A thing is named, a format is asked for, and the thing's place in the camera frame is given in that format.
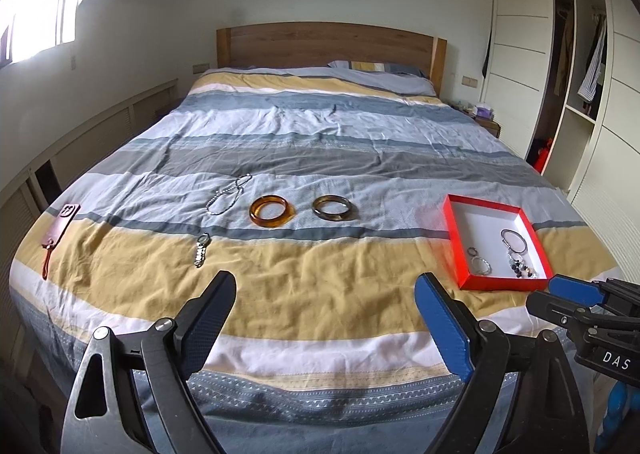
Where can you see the red item in wardrobe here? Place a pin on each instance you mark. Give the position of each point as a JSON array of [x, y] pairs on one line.
[[542, 156]]

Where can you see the silver wristwatch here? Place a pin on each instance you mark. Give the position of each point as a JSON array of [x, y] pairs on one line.
[[201, 254]]

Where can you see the striped pillow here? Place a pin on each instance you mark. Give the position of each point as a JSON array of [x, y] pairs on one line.
[[400, 81]]

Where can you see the white wardrobe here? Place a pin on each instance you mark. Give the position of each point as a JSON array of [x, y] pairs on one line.
[[515, 33]]

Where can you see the red box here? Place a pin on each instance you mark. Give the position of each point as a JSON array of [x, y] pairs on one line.
[[480, 229]]

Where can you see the dark brown bangle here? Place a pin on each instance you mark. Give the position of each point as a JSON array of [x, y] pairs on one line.
[[320, 214]]

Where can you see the low white wall cabinet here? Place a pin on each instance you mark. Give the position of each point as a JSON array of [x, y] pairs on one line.
[[100, 133]]

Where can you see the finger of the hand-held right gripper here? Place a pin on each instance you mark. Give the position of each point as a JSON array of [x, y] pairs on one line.
[[555, 309], [575, 290]]

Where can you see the wooden headboard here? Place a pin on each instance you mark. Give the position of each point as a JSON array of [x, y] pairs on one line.
[[325, 43]]

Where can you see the person's right hand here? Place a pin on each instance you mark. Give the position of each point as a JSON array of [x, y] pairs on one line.
[[622, 419]]

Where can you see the wooden nightstand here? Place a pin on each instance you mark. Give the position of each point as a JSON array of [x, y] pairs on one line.
[[489, 126]]

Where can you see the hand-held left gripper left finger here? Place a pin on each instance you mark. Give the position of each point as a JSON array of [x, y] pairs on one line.
[[205, 324]]

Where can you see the amber bangle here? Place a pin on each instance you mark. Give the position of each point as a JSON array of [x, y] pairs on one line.
[[256, 219]]

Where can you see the silver bangle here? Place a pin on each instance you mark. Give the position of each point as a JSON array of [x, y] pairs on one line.
[[503, 240]]

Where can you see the hanging striped shirt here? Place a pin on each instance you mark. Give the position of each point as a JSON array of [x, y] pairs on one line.
[[592, 68]]

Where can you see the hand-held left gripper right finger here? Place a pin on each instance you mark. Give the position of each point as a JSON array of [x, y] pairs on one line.
[[445, 324]]

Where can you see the hanging brown clothes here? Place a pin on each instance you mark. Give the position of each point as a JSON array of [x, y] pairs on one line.
[[565, 53]]

